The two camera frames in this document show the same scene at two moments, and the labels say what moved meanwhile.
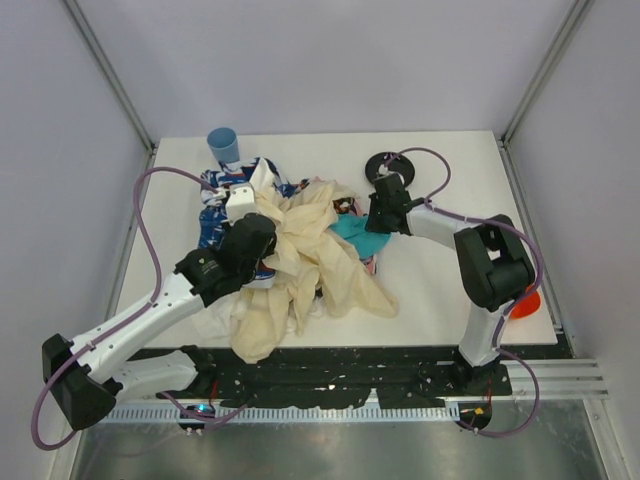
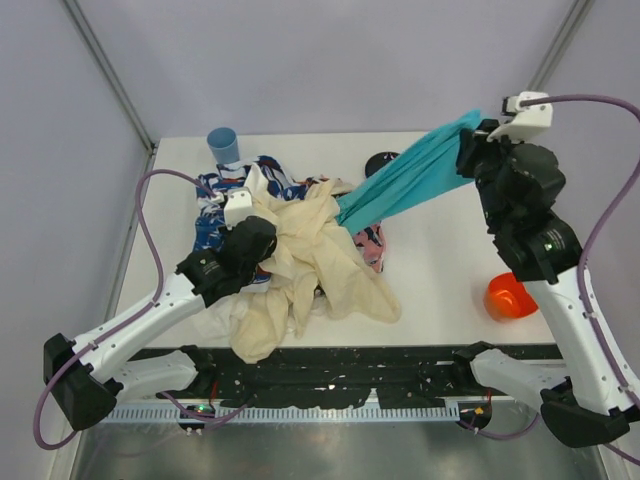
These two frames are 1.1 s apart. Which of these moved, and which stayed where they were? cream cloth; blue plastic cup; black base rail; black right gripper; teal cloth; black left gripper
Moved: teal cloth; black right gripper
Stayed: blue plastic cup; black base rail; cream cloth; black left gripper
